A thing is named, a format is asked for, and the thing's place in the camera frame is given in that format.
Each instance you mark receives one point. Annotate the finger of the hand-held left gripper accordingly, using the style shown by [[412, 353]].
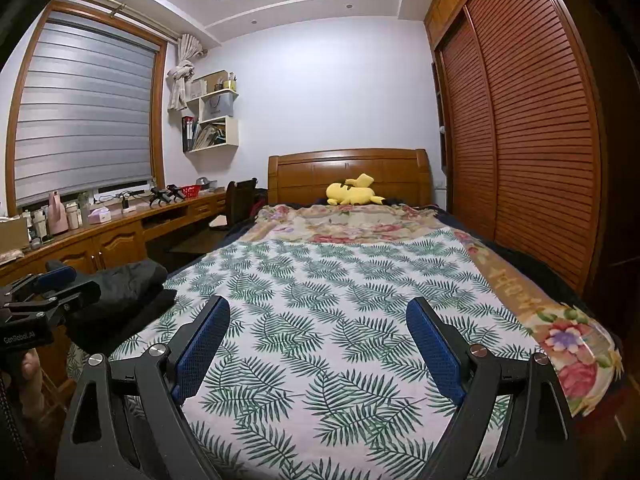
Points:
[[75, 297], [55, 277]]

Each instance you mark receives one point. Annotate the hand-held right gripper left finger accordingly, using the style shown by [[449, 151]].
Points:
[[200, 350]]

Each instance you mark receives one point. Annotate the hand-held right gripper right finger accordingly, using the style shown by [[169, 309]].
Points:
[[435, 350]]

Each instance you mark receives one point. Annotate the black jacket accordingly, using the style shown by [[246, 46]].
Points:
[[130, 280]]

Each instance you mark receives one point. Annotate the person's left hand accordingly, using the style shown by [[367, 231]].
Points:
[[31, 380]]

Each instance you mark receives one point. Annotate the black folded cloth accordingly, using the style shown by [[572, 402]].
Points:
[[125, 320]]

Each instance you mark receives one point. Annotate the pink bottle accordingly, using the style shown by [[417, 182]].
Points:
[[57, 217]]

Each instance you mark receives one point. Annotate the cardboard box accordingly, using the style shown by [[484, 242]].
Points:
[[12, 235]]

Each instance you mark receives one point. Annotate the white bottle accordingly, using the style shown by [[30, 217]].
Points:
[[72, 216]]

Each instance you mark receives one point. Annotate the wooden desk cabinet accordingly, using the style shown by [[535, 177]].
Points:
[[120, 247]]

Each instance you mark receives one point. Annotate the pink tissue box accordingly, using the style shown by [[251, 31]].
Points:
[[99, 216]]

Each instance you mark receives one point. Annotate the person's dark clothing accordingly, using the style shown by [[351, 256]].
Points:
[[7, 425]]

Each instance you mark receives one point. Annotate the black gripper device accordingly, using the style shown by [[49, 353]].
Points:
[[165, 195]]

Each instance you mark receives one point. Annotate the floral blanket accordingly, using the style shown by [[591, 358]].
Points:
[[350, 222]]

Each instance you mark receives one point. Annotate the dark wooden chair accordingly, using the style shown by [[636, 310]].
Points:
[[240, 200]]

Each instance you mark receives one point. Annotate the red basket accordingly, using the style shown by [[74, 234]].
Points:
[[190, 191]]

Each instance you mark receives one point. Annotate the silver metal pot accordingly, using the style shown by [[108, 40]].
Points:
[[205, 185]]

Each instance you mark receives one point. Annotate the grey window blind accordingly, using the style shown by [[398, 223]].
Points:
[[85, 110]]

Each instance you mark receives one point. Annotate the yellow plush toy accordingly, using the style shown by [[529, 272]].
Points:
[[350, 192]]

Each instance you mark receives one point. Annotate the black binder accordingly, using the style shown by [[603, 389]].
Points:
[[188, 135]]

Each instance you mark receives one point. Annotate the wooden headboard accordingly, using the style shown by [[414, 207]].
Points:
[[300, 175]]

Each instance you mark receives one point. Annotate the row of books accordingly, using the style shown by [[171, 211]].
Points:
[[210, 135]]

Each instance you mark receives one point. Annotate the wooden louvred wardrobe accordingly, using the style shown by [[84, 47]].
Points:
[[525, 135]]

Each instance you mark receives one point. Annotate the tied beige curtain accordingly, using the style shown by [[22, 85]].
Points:
[[180, 80]]

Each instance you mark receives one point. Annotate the grey paper bag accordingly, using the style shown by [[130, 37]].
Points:
[[217, 105]]

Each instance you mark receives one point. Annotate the wooden window frame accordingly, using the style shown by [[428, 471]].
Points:
[[159, 110]]

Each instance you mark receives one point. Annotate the white wall shelf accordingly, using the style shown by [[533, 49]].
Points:
[[232, 130]]

